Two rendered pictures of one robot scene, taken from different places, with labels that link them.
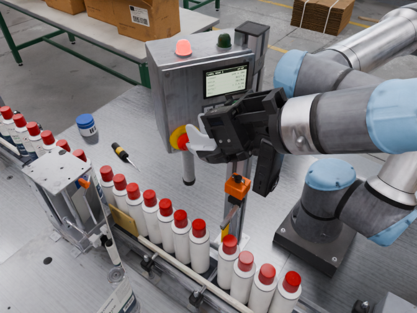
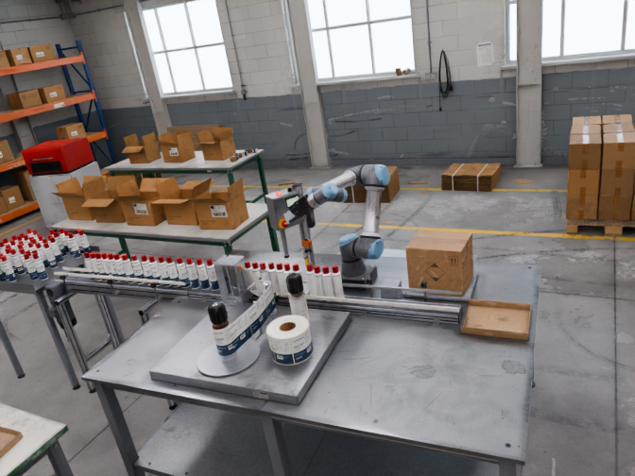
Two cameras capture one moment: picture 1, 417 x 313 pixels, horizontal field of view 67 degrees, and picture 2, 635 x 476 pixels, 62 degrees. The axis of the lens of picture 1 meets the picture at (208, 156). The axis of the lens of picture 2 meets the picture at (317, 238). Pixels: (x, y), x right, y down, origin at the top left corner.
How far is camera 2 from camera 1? 2.33 m
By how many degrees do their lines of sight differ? 23
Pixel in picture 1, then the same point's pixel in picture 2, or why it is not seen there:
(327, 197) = (348, 246)
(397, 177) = (367, 227)
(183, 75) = (280, 200)
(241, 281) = (317, 279)
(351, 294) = (375, 292)
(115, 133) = not seen: hidden behind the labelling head
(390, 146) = (328, 195)
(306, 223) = (347, 267)
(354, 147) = (322, 198)
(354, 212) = (358, 247)
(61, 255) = (231, 309)
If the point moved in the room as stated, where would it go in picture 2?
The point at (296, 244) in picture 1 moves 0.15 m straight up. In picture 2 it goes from (345, 280) to (341, 256)
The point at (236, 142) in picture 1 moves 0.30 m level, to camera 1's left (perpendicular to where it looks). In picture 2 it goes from (299, 211) to (241, 222)
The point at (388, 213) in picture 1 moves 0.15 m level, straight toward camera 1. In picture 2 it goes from (368, 242) to (355, 253)
